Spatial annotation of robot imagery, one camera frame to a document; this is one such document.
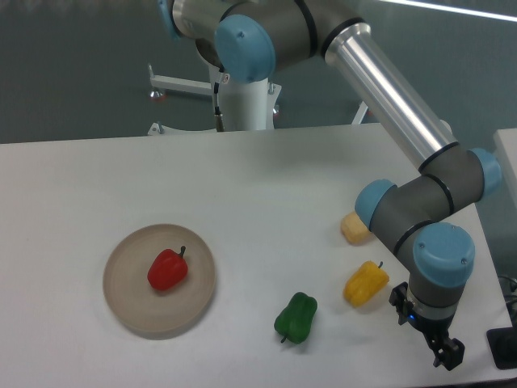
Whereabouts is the red bell pepper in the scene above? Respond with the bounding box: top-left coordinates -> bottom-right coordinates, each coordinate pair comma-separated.
147,246 -> 188,291

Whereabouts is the white side table edge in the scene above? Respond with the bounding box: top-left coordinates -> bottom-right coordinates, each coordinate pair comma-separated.
494,129 -> 517,179

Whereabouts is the green bell pepper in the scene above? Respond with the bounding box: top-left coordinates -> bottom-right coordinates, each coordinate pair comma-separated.
274,292 -> 318,344

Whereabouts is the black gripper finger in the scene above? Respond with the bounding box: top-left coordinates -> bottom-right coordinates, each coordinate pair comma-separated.
443,338 -> 465,371
423,334 -> 445,367

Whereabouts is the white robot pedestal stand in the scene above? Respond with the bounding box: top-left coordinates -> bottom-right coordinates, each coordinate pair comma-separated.
145,60 -> 375,137

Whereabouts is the black device at table edge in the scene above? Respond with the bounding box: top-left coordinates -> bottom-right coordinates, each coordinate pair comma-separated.
486,327 -> 516,370

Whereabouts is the black cable on pedestal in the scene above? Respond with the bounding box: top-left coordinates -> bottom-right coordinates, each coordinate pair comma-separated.
212,66 -> 226,133

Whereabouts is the yellow bell pepper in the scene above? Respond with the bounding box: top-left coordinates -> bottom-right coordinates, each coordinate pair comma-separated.
343,261 -> 389,308

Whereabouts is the beige round plate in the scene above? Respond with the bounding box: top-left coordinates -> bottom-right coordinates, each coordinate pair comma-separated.
103,224 -> 216,340

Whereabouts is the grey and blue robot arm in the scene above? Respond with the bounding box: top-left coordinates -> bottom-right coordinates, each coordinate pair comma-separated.
158,1 -> 502,369

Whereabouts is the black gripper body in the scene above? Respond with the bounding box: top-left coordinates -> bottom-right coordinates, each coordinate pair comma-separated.
389,282 -> 455,344

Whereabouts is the pale yellow bread piece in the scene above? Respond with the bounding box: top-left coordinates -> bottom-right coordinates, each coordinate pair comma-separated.
340,211 -> 374,245

